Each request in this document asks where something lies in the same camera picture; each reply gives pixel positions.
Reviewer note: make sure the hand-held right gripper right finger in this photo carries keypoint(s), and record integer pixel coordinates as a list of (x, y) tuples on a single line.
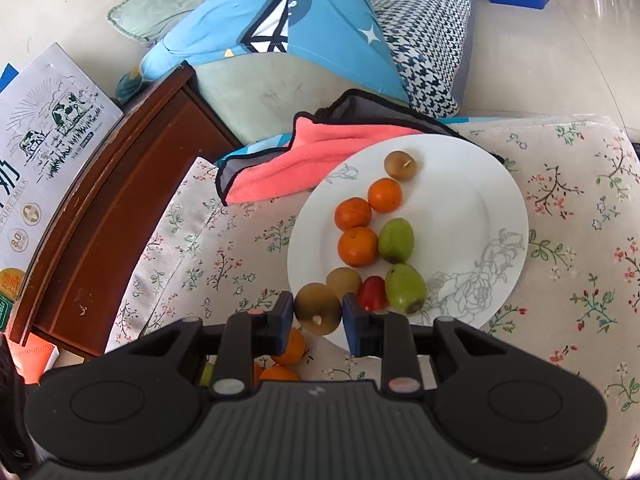
[(354, 325)]

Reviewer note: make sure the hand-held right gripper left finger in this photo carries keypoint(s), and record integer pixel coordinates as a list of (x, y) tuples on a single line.
[(282, 322)]

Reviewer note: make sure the red tomato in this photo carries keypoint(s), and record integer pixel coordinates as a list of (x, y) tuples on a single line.
[(372, 294)]

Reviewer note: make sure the brown kiwi with white stub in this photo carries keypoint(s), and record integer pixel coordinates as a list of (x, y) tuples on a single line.
[(317, 305)]

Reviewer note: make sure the green kiwi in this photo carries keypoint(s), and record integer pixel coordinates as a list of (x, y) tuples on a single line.
[(405, 287)]

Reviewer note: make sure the small orange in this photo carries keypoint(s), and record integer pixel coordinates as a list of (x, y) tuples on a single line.
[(385, 195), (353, 213), (358, 246)]

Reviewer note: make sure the white plate with flower print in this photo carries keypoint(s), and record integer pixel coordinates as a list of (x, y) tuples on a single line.
[(460, 210)]

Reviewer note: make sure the pink towel with black trim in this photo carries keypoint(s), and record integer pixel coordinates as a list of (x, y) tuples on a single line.
[(300, 160)]

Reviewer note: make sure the green seat cushion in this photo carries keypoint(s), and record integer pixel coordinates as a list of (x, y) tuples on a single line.
[(260, 95)]

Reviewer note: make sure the floral tablecloth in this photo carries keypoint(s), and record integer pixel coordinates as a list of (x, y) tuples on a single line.
[(575, 260)]

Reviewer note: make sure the orange and white box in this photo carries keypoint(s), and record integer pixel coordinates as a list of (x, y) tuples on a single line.
[(32, 360)]

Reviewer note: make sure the white milk carton box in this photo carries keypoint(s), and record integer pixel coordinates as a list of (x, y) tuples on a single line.
[(45, 135)]

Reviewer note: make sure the houndstooth sofa cover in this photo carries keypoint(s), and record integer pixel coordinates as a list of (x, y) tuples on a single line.
[(425, 25)]

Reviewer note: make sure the blue printed pillow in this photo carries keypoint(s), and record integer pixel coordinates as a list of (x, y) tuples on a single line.
[(325, 15)]

